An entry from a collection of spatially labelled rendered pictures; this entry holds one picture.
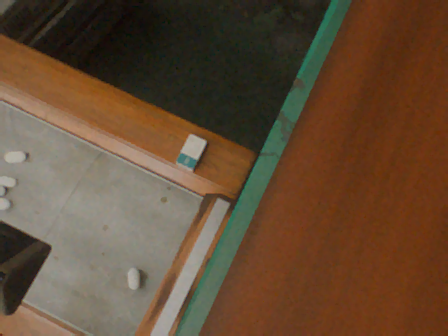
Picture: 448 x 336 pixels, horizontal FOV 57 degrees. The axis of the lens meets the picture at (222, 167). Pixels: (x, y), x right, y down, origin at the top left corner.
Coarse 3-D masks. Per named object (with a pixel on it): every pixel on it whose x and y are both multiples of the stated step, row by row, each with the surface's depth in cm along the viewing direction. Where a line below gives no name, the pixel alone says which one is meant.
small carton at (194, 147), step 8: (192, 136) 76; (192, 144) 76; (200, 144) 76; (184, 152) 76; (192, 152) 76; (200, 152) 76; (176, 160) 75; (184, 160) 75; (192, 160) 75; (192, 168) 75
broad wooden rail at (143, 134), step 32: (0, 64) 81; (32, 64) 81; (64, 64) 81; (0, 96) 81; (32, 96) 79; (64, 96) 80; (96, 96) 80; (128, 96) 80; (64, 128) 80; (96, 128) 78; (128, 128) 78; (160, 128) 79; (192, 128) 79; (128, 160) 79; (160, 160) 77; (224, 160) 78; (256, 160) 78; (224, 192) 76
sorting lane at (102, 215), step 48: (0, 144) 79; (48, 144) 80; (48, 192) 77; (96, 192) 78; (144, 192) 78; (192, 192) 78; (48, 240) 75; (96, 240) 75; (144, 240) 76; (48, 288) 73; (96, 288) 73; (144, 288) 74
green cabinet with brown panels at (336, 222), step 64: (384, 0) 10; (320, 64) 27; (384, 64) 6; (320, 128) 10; (384, 128) 4; (256, 192) 25; (320, 192) 6; (384, 192) 3; (256, 256) 11; (320, 256) 4; (384, 256) 3; (192, 320) 23; (256, 320) 7; (320, 320) 4; (384, 320) 2
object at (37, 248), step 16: (0, 224) 44; (0, 240) 42; (16, 240) 43; (32, 240) 44; (0, 256) 40; (16, 256) 41; (32, 256) 42; (0, 272) 38; (16, 272) 40; (32, 272) 43; (0, 288) 38; (16, 288) 41; (0, 304) 40; (16, 304) 43
